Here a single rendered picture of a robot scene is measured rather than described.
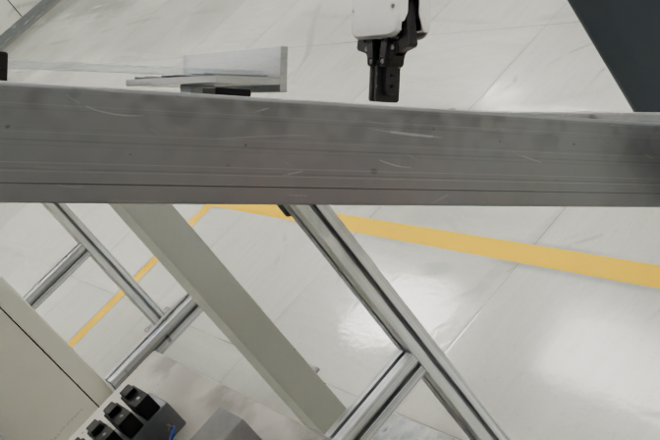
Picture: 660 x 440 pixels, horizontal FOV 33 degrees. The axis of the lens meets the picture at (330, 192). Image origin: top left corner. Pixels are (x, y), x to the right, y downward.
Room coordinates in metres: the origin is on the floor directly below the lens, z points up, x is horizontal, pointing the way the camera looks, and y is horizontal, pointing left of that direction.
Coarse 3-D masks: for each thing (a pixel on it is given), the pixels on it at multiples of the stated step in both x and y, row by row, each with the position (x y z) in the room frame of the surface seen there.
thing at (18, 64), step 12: (12, 60) 1.44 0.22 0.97; (24, 60) 1.45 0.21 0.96; (108, 72) 1.48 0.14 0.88; (120, 72) 1.48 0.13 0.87; (132, 72) 1.48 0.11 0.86; (144, 72) 1.49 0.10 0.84; (156, 72) 1.49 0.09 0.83; (168, 72) 1.50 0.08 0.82; (180, 72) 1.50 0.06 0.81; (192, 72) 1.51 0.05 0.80; (204, 72) 1.52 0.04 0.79; (216, 72) 1.52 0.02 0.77; (228, 72) 1.53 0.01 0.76; (240, 72) 1.53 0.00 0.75; (252, 72) 1.54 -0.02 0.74
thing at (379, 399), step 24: (288, 216) 1.38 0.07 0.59; (408, 360) 1.33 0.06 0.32; (384, 384) 1.32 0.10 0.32; (408, 384) 1.33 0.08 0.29; (120, 408) 1.05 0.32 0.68; (144, 408) 1.03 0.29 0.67; (168, 408) 1.03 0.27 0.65; (360, 408) 1.31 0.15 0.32; (384, 408) 1.31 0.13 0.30; (96, 432) 1.03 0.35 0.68; (120, 432) 1.04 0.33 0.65; (144, 432) 1.02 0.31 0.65; (168, 432) 1.03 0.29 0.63; (216, 432) 0.90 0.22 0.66; (240, 432) 0.89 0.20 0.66; (336, 432) 1.30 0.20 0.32; (360, 432) 1.30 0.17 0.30
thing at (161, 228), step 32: (128, 224) 1.57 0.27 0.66; (160, 224) 1.53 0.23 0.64; (160, 256) 1.55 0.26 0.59; (192, 256) 1.53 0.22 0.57; (192, 288) 1.53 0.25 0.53; (224, 288) 1.54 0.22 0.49; (224, 320) 1.52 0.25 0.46; (256, 320) 1.54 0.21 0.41; (256, 352) 1.53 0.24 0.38; (288, 352) 1.54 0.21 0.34; (288, 384) 1.53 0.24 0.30; (320, 384) 1.54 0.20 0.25; (320, 416) 1.53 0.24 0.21
